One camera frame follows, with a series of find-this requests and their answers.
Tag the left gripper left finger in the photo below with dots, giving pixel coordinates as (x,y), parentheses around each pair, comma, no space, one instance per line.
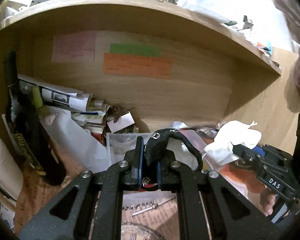
(90,207)

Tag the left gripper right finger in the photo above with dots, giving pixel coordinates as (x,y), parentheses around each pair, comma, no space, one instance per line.
(209,207)

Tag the black strapped white cloth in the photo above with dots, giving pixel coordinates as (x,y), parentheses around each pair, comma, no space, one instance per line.
(175,141)

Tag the white drawstring cloth bag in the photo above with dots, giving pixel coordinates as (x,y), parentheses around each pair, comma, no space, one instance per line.
(233,133)

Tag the person's right hand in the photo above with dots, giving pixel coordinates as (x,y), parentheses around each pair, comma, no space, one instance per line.
(267,201)

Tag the metal pen on table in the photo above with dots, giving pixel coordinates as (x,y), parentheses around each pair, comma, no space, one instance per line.
(153,207)

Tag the clock print paper mat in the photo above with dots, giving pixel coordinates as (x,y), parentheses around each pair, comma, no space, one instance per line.
(91,205)

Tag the white paper sheet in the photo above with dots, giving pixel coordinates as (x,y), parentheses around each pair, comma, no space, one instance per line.
(75,140)

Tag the clear plastic bin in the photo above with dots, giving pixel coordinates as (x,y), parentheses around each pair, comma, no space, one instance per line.
(119,143)

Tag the small white cardboard box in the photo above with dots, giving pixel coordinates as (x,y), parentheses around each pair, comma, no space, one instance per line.
(123,122)

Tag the white paper roll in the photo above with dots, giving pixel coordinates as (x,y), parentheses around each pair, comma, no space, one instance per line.
(11,177)

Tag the stack of newspapers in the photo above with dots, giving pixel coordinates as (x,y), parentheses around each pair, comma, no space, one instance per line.
(85,109)

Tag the orange sticky note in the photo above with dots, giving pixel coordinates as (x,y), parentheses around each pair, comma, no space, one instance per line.
(133,65)

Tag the green sticky note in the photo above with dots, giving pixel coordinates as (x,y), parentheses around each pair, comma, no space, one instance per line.
(134,49)

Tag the pink sticky note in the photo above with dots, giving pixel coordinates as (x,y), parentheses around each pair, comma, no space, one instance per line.
(72,48)

